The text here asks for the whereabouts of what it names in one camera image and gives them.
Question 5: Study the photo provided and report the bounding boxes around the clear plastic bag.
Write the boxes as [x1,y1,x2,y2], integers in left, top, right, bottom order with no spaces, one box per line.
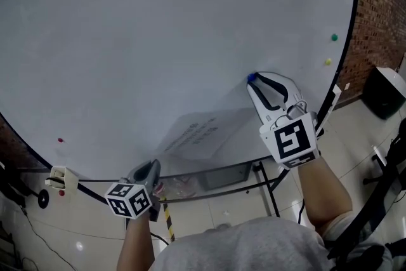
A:
[163,176,199,198]

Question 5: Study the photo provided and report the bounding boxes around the black curved strap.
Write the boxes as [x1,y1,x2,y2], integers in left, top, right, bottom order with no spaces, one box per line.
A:
[325,164,406,261]

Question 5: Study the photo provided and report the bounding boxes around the black floor cable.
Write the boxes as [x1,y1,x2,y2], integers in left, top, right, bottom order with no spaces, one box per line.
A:
[18,204,79,271]

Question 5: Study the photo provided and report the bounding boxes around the person's right forearm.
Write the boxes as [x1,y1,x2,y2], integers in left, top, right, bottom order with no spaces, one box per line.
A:
[297,155,353,234]

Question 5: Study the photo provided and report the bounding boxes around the person's left forearm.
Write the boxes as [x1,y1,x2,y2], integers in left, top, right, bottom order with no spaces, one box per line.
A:
[116,215,157,271]

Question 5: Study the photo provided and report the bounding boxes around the black whiteboard stand frame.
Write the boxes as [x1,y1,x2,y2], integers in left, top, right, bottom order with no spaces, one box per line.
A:
[160,160,288,218]

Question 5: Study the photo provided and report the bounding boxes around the black yellow striped pole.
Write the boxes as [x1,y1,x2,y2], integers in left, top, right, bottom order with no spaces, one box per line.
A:
[160,196,176,242]

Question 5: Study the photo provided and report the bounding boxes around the black bin with white lid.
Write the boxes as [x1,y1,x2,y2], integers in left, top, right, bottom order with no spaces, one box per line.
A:
[360,66,406,120]

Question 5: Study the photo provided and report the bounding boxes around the white plastic holder box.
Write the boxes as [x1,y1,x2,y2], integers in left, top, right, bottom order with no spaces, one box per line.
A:
[44,166,79,197]

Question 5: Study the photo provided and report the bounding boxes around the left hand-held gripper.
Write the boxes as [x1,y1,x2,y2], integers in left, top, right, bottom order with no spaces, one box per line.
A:
[104,159,162,222]

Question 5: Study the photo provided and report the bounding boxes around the black caster wheel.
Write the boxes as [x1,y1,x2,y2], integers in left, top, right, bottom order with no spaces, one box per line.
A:
[37,189,49,209]

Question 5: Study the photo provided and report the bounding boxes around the person's gray shirt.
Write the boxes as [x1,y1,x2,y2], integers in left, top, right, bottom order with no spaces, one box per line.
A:
[148,211,396,271]

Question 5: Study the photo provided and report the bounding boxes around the gray tray under whiteboard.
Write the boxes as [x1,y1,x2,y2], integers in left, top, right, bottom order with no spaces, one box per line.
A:
[198,162,252,192]

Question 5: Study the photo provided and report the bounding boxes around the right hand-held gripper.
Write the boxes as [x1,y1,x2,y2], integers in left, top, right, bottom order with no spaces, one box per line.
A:
[246,71,320,171]

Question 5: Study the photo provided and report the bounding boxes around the white whiteboard bracket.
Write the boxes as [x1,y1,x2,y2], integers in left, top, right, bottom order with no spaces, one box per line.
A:
[328,84,343,112]

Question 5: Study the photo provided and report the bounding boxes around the large whiteboard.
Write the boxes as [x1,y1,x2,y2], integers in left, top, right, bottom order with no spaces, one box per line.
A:
[0,0,361,183]

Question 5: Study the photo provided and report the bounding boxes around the black office chair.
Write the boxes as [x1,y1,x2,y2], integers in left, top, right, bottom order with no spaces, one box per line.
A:
[363,117,406,195]

